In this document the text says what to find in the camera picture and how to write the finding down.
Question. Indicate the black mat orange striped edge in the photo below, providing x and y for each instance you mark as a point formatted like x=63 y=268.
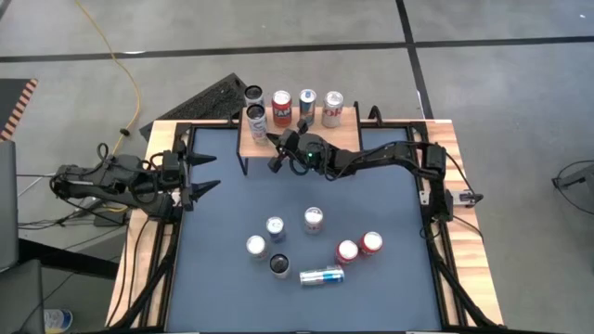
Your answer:
x=11 y=99

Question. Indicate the silver Diet Coke can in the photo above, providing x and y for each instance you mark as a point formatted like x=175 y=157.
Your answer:
x=313 y=219
x=331 y=113
x=256 y=245

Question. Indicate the white Celsius Peach Vibe can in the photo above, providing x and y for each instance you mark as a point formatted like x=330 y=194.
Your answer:
x=279 y=264
x=253 y=94

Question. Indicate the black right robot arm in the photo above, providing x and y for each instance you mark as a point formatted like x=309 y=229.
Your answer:
x=394 y=155

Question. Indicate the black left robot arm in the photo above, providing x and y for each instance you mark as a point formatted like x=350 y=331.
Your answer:
x=93 y=178

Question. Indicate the black power brick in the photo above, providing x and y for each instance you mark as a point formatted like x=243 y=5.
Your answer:
x=109 y=218

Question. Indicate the blue table mat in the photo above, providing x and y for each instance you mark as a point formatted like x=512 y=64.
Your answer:
x=278 y=195

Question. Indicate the blue silver Red Bull can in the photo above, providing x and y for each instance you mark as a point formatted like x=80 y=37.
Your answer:
x=306 y=104
x=322 y=276

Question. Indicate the red Fanta strawberry can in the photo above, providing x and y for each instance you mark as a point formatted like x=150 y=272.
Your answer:
x=347 y=251
x=281 y=111
x=371 y=242

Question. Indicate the blue beverage can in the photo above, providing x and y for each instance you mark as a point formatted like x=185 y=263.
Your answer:
x=275 y=226

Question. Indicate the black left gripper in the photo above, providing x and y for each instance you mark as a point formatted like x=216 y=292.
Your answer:
x=174 y=178

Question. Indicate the wooden shelf black metal frame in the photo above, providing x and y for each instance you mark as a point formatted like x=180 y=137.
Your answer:
x=325 y=139

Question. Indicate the dark grey box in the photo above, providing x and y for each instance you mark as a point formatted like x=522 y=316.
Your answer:
x=21 y=301

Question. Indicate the white blue yellow container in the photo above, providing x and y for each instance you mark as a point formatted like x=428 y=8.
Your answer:
x=58 y=320

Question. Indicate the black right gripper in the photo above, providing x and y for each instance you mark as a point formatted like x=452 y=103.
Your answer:
x=312 y=157

